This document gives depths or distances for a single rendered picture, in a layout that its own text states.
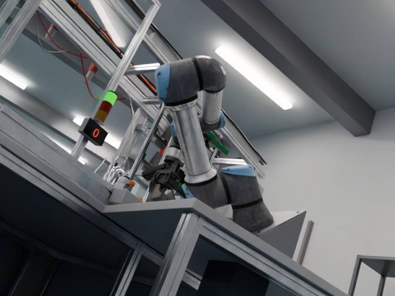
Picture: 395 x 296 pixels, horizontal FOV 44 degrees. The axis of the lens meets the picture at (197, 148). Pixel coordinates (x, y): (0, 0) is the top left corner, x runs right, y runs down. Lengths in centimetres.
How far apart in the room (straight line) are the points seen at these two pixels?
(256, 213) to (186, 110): 44
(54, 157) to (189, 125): 47
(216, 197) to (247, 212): 12
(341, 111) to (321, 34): 93
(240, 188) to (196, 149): 21
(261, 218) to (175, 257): 55
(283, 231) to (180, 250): 57
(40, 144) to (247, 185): 71
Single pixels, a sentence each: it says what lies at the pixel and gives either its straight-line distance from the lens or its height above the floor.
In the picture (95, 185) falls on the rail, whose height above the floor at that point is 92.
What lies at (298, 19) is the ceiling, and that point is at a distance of 502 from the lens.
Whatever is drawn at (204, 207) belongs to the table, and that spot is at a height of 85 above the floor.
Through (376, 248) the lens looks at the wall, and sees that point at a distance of 499.
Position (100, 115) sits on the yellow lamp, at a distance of 219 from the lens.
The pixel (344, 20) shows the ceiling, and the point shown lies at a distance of 491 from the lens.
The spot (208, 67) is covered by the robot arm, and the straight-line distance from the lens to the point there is 159.
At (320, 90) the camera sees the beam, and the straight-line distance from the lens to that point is 529.
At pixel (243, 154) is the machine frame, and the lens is 381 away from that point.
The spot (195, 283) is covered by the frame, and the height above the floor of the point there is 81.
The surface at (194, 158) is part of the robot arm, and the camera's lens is 165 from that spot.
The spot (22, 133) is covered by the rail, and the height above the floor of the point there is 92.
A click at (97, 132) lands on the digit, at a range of 217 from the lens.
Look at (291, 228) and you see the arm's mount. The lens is 178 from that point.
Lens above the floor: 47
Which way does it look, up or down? 23 degrees up
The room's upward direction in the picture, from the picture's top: 23 degrees clockwise
